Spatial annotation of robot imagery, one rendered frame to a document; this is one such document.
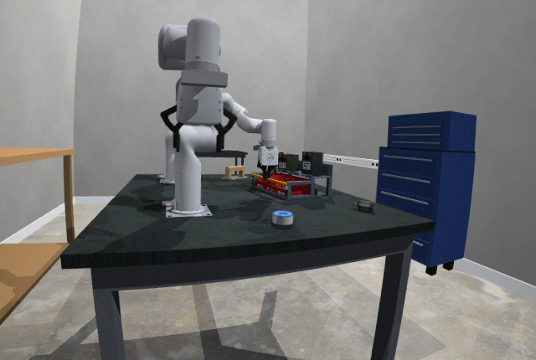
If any red open bin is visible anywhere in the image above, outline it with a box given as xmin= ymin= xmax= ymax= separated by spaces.
xmin=255 ymin=173 xmax=288 ymax=189
xmin=265 ymin=175 xmax=302 ymax=193
xmin=276 ymin=178 xmax=309 ymax=196

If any grey sanding float with tan wooden handle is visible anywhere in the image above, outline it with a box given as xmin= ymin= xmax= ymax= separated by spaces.
xmin=220 ymin=166 xmax=248 ymax=180

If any grey metal rack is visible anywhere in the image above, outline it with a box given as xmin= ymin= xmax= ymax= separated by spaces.
xmin=249 ymin=160 xmax=332 ymax=200

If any olive green case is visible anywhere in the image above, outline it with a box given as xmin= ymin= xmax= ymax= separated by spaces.
xmin=278 ymin=153 xmax=299 ymax=171

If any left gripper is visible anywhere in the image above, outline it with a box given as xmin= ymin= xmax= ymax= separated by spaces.
xmin=257 ymin=145 xmax=278 ymax=179

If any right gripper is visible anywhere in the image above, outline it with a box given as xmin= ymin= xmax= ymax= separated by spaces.
xmin=160 ymin=81 xmax=237 ymax=153

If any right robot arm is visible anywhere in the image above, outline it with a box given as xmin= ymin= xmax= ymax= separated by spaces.
xmin=158 ymin=17 xmax=228 ymax=215

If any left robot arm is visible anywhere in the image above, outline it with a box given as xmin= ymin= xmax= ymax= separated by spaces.
xmin=158 ymin=93 xmax=276 ymax=183

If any dark grey case with orange latches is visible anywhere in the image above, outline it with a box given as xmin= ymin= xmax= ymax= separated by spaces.
xmin=301 ymin=152 xmax=323 ymax=177

